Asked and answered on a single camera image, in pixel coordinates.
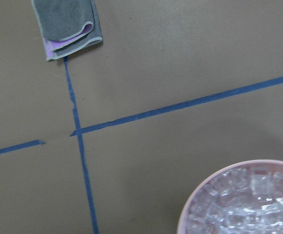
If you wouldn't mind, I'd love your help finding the pink bowl of ice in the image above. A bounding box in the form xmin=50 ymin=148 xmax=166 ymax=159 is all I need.
xmin=177 ymin=159 xmax=283 ymax=234

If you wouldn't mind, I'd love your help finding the folded grey cloth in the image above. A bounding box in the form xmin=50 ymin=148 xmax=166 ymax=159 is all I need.
xmin=31 ymin=0 xmax=103 ymax=61

